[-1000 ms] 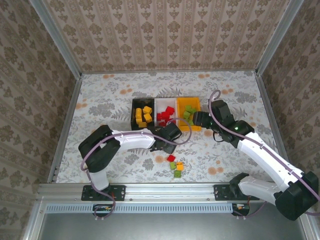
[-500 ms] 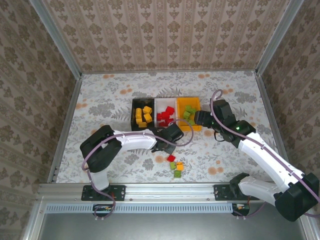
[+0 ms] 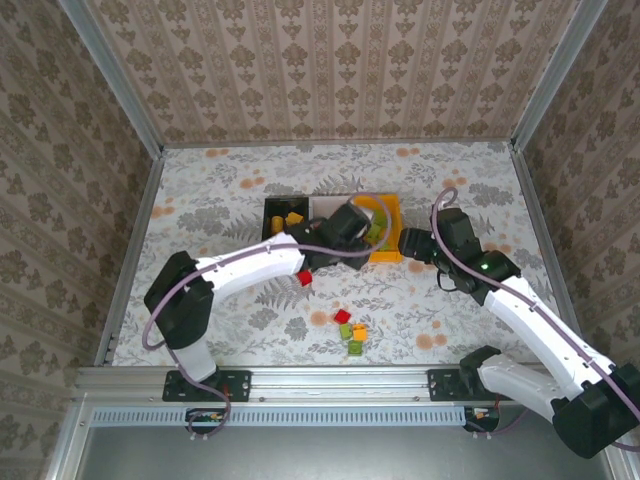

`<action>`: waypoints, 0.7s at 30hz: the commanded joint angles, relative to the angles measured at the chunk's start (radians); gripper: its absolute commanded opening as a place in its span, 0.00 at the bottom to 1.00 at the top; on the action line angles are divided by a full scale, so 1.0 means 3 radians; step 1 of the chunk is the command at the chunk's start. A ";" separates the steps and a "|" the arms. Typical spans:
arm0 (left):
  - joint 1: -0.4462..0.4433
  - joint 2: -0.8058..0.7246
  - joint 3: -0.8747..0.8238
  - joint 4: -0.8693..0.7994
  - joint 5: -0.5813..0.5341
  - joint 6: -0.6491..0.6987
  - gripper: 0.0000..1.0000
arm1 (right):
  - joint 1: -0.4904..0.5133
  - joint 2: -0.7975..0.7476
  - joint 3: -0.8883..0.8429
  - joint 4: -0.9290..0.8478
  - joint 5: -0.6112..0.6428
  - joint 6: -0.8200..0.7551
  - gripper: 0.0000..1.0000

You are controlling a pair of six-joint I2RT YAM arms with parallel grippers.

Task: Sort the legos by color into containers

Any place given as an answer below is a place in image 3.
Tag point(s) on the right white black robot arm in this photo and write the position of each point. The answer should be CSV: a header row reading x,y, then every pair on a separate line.
x,y
540,325

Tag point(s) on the orange lego brick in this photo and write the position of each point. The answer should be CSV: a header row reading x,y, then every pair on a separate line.
x,y
359,332
295,217
276,225

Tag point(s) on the floral patterned table cover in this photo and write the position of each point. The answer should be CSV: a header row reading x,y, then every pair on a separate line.
x,y
210,200

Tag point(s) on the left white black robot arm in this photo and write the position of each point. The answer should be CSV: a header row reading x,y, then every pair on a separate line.
x,y
250,265

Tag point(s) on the white plastic bin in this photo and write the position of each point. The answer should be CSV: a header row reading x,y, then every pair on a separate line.
x,y
327,205

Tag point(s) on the aluminium long base rail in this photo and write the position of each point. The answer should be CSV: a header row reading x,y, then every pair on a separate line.
x,y
340,143

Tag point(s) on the black plastic bin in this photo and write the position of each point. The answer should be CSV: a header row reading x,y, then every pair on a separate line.
x,y
280,205

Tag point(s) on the aluminium mounting rail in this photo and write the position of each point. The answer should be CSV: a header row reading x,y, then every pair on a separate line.
x,y
340,382

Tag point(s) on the grey metal sheet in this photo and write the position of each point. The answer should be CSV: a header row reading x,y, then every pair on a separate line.
x,y
340,452

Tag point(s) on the orange plastic bin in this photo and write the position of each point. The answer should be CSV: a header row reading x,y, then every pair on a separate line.
x,y
387,256

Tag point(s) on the aluminium side base rail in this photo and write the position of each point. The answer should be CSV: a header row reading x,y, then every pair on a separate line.
x,y
535,210
142,230

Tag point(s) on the red lego brick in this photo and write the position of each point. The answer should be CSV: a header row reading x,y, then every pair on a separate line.
x,y
304,278
342,316

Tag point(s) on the aluminium corner post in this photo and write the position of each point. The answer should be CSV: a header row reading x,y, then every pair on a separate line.
x,y
555,80
115,80

